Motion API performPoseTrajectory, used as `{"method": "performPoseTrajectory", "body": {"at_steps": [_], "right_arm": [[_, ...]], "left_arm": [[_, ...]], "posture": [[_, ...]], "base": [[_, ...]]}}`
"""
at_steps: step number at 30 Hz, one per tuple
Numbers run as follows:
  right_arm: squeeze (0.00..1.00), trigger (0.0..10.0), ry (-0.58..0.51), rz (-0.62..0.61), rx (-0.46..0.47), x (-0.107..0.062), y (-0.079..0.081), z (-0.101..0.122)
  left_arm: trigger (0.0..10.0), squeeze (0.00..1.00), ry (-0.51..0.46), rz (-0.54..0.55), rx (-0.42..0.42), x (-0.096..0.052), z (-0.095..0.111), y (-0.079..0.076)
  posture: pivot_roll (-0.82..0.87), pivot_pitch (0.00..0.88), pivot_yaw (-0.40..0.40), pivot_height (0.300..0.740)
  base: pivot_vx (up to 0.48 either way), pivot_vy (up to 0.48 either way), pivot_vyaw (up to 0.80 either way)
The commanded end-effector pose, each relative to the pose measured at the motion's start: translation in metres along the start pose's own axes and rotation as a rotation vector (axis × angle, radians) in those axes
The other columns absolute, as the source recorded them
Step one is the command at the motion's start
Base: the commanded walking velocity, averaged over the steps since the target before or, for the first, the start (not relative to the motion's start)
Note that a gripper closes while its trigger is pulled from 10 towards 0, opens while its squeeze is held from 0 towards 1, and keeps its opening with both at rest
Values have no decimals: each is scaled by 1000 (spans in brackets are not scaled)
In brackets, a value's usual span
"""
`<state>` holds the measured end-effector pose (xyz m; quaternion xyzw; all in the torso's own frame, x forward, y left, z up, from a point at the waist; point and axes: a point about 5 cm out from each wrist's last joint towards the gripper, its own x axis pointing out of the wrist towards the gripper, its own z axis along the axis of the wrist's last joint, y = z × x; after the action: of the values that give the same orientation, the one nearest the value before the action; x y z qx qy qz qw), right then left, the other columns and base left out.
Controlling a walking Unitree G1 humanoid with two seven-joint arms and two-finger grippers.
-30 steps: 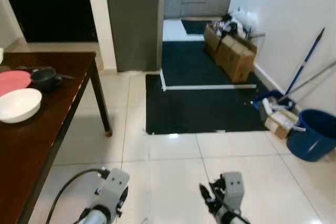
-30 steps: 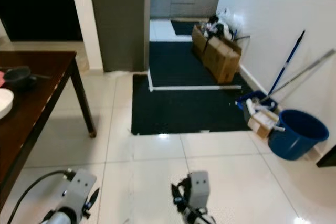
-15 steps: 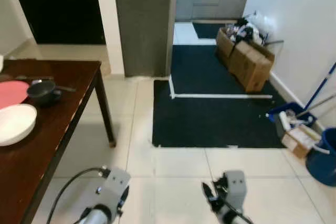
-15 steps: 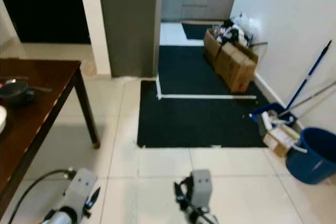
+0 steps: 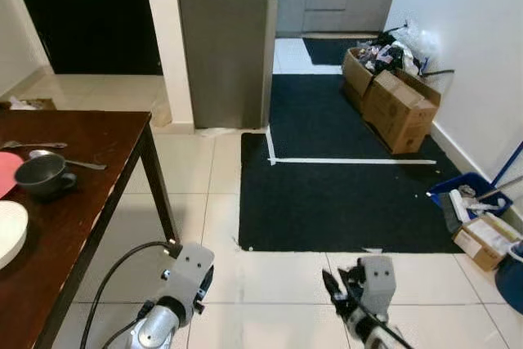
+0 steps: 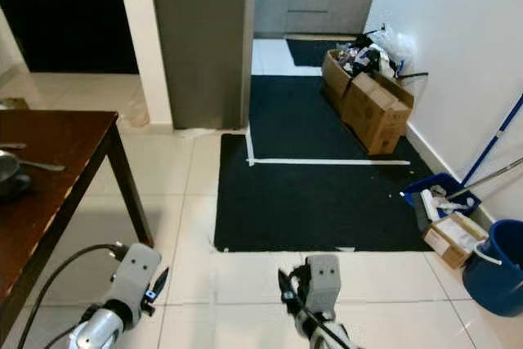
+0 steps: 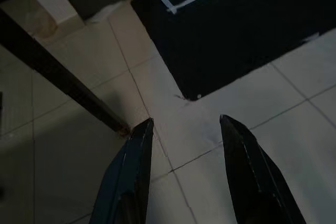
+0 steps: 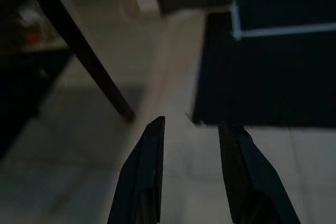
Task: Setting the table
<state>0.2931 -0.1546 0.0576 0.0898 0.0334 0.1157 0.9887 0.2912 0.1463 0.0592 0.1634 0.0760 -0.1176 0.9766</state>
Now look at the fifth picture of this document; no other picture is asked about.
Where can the dark brown wooden table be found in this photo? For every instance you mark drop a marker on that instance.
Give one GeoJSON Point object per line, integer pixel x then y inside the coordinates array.
{"type": "Point", "coordinates": [90, 169]}

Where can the blue bucket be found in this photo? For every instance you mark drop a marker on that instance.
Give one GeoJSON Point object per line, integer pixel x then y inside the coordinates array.
{"type": "Point", "coordinates": [512, 279]}

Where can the silver metal fork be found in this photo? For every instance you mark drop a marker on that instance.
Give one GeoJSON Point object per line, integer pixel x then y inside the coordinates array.
{"type": "Point", "coordinates": [33, 145]}

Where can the clear plastic bag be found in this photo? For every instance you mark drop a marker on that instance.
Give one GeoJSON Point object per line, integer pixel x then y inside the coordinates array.
{"type": "Point", "coordinates": [423, 41]}

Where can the white plate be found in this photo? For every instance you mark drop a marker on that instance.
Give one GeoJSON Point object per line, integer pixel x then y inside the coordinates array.
{"type": "Point", "coordinates": [10, 234]}

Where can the black kitchen mat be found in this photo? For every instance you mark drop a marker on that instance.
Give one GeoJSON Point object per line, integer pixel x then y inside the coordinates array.
{"type": "Point", "coordinates": [327, 51]}

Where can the pink plate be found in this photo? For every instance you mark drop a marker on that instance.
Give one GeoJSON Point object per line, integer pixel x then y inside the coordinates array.
{"type": "Point", "coordinates": [6, 173]}

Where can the grey kitchen cabinets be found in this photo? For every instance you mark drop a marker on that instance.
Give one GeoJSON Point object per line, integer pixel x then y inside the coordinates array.
{"type": "Point", "coordinates": [335, 2]}

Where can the silver metal spoon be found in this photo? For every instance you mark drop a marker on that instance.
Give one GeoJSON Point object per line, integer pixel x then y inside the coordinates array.
{"type": "Point", "coordinates": [73, 161]}

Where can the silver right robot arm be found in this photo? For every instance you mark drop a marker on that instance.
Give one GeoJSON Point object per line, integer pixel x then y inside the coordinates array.
{"type": "Point", "coordinates": [377, 334]}

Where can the cardboard box full of clutter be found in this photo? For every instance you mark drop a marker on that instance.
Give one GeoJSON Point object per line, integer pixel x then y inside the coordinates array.
{"type": "Point", "coordinates": [355, 75]}

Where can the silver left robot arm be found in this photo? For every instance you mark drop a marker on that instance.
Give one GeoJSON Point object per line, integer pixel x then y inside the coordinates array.
{"type": "Point", "coordinates": [155, 328]}

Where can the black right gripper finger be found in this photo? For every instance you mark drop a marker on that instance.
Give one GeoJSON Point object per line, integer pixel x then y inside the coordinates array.
{"type": "Point", "coordinates": [332, 288]}

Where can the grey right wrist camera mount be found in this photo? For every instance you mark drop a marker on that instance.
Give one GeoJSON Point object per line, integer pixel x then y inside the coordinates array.
{"type": "Point", "coordinates": [377, 282]}

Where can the closed brown cardboard box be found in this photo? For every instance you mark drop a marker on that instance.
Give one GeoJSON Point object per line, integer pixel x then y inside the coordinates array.
{"type": "Point", "coordinates": [402, 114]}

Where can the small labelled cardboard box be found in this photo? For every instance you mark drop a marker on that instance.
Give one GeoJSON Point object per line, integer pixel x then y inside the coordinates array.
{"type": "Point", "coordinates": [486, 243]}

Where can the grey door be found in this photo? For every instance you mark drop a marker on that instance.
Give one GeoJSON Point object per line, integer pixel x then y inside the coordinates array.
{"type": "Point", "coordinates": [225, 38]}

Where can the black floor carpet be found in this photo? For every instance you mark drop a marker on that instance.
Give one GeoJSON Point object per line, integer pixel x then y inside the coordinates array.
{"type": "Point", "coordinates": [327, 202]}

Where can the blue dustpan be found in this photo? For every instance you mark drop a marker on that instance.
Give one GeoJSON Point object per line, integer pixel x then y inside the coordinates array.
{"type": "Point", "coordinates": [458, 187]}

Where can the dark grey cup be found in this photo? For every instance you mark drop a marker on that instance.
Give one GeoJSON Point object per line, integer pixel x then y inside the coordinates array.
{"type": "Point", "coordinates": [41, 176]}

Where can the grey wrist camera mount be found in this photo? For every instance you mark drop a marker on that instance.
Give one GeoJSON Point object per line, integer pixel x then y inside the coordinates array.
{"type": "Point", "coordinates": [377, 282]}
{"type": "Point", "coordinates": [186, 271]}

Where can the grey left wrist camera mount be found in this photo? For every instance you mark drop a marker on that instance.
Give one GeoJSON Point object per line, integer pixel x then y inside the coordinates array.
{"type": "Point", "coordinates": [186, 271]}

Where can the white door frame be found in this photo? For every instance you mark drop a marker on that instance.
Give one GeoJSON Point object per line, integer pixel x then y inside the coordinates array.
{"type": "Point", "coordinates": [167, 38]}

